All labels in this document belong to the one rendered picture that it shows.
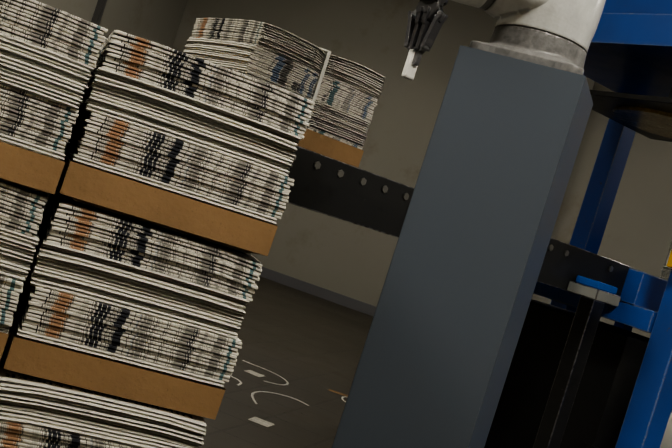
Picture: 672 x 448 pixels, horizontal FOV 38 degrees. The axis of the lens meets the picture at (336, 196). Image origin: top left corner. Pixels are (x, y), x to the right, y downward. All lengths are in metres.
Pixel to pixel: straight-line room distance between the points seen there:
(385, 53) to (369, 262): 1.69
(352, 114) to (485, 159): 0.80
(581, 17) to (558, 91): 0.14
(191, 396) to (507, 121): 0.62
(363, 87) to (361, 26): 5.78
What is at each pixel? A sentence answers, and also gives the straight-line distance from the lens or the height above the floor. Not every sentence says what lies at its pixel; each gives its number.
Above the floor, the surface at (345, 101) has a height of 0.94.
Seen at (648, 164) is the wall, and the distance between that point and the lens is 7.48.
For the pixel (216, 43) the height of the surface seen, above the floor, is 0.97.
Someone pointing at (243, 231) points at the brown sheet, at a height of 0.63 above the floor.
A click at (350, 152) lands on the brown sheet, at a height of 0.83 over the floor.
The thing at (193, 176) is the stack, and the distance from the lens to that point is 1.29.
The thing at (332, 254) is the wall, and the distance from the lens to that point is 7.79.
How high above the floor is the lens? 0.69
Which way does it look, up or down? 1 degrees up
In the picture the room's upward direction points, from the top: 18 degrees clockwise
